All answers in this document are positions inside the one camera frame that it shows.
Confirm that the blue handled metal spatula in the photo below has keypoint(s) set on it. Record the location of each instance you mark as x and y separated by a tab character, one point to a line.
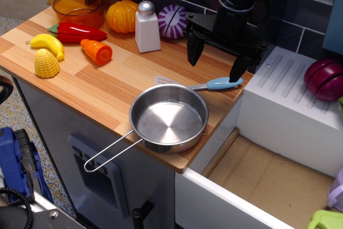
222	83

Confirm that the yellow toy banana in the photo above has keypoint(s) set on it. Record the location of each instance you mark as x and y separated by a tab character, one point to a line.
50	42

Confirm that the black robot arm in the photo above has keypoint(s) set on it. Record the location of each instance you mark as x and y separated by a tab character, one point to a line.
245	7

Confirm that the lilac plastic cup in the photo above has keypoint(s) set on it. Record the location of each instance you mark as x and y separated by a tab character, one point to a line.
334	193

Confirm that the purple toy red onion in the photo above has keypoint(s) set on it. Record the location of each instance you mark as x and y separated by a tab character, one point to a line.
324	79

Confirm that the black oven door handle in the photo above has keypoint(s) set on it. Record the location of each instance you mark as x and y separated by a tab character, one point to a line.
138	215

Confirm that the teal box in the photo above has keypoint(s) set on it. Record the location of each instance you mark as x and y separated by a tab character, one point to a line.
333	37

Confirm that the orange toy pumpkin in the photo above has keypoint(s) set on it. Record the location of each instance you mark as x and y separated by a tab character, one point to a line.
121	16

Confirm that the orange toy carrot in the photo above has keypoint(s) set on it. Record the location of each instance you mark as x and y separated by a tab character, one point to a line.
99	52

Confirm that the white salt shaker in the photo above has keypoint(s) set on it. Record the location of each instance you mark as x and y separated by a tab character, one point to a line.
147	35

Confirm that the yellow toy corn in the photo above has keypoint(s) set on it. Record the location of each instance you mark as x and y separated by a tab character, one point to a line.
45	64

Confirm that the green plastic toy item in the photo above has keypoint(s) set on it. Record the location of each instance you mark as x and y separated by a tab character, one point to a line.
326	220

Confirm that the grey toy oven door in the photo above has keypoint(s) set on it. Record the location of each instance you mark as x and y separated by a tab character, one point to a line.
105	194

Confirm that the red toy chili pepper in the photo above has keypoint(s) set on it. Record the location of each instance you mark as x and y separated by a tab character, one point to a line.
74	33

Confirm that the stainless steel pan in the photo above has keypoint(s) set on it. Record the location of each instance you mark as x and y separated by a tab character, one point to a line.
168	119

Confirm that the white toy sink unit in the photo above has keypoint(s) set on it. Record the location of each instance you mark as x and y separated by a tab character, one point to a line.
270	163

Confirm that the purple white toy onion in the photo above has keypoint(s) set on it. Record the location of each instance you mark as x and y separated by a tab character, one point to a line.
172	21

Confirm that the orange transparent plastic pot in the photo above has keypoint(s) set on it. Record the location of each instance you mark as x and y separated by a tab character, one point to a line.
88	13

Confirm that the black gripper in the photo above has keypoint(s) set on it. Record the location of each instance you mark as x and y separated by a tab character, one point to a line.
225	31

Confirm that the blue black clamp tool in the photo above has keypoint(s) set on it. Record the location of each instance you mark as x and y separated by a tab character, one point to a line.
21	165

